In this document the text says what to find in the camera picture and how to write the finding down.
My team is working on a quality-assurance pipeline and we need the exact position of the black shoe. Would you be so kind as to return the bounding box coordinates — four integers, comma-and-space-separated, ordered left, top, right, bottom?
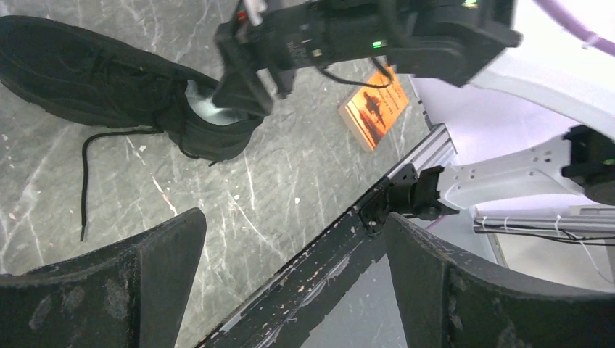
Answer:
1, 15, 263, 162

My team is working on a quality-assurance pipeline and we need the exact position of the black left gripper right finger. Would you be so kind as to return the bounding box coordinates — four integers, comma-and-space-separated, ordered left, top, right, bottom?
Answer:
384, 213, 614, 347

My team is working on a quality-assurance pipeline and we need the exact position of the aluminium frame rail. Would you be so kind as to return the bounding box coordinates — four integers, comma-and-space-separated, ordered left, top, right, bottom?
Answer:
386, 123, 458, 179

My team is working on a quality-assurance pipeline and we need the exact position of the black shoelace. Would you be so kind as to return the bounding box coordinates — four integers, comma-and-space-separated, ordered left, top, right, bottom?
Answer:
79, 129, 162, 242

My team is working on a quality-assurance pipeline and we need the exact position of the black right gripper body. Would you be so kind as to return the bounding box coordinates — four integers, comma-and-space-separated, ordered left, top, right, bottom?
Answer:
215, 1, 391, 99

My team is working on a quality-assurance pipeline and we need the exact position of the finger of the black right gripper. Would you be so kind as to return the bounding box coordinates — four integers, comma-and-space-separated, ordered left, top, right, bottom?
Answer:
212, 67, 273, 116

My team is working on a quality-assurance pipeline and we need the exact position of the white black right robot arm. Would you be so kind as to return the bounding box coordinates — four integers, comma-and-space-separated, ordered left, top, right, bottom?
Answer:
212, 1, 614, 220

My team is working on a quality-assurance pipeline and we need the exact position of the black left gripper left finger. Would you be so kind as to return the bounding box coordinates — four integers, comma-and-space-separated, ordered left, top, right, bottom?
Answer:
1, 208, 207, 347

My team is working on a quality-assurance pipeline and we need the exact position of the orange book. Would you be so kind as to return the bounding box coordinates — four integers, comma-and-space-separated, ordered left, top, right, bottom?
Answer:
338, 67, 409, 152

